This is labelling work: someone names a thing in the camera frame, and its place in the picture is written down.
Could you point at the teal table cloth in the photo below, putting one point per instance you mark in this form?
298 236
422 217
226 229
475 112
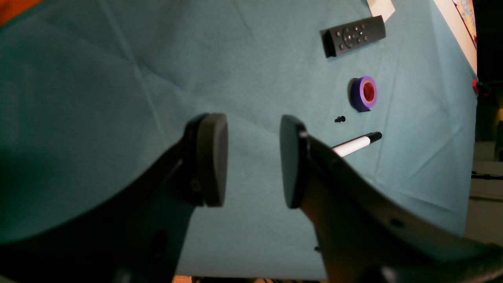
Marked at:
94 91

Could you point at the purple tape roll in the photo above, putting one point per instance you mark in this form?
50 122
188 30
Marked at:
363 93

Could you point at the white paper card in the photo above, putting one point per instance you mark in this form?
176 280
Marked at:
384 8

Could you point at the black white marker pen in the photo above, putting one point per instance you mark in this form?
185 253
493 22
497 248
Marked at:
356 144

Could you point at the small black screw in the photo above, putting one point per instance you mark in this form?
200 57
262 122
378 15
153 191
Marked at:
340 119

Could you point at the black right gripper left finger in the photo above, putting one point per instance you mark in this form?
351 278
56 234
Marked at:
136 236

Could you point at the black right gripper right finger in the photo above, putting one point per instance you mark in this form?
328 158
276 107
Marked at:
364 237

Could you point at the grey remote control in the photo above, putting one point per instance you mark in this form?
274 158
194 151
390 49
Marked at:
348 37

